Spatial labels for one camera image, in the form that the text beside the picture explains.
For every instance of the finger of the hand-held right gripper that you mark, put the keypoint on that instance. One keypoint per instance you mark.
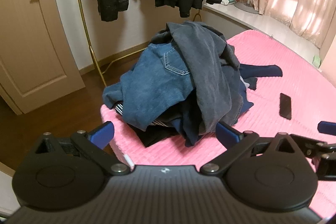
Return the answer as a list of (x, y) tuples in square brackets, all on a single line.
[(309, 144), (326, 126)]

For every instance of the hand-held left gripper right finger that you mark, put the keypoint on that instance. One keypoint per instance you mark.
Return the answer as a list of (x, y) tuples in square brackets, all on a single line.
[(227, 132)]

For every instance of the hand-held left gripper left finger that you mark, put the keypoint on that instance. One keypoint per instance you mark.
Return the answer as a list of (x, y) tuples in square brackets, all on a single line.
[(101, 133)]

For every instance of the dark grey pants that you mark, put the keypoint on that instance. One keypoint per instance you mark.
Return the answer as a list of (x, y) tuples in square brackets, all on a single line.
[(207, 69)]

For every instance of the blue jeans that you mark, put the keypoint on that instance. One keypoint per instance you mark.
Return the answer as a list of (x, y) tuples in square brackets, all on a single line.
[(152, 82)]

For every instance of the gold clothes rack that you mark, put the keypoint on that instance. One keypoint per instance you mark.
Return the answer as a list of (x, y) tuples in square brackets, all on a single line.
[(98, 66)]

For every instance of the striped garment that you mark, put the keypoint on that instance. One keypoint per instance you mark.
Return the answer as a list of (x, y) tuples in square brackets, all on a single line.
[(119, 107)]

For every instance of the black phone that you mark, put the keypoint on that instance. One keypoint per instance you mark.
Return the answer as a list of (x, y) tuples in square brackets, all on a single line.
[(285, 106)]

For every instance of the black cloth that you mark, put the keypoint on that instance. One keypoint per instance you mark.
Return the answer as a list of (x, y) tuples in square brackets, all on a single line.
[(155, 136)]

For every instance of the pink ribbed blanket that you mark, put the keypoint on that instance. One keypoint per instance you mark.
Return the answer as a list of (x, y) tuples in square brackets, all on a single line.
[(288, 82)]

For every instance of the green box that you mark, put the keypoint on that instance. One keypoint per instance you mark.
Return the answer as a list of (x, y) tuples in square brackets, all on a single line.
[(316, 60)]

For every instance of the navy garment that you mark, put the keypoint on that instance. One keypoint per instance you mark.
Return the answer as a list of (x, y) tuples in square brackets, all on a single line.
[(262, 70)]

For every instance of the dark grey sweater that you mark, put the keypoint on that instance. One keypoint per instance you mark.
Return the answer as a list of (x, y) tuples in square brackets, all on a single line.
[(160, 37)]

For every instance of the beige door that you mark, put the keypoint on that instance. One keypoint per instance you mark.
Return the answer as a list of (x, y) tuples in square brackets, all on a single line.
[(31, 43)]

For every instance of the white window sill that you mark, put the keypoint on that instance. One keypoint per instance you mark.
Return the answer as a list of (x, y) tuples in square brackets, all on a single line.
[(262, 22)]

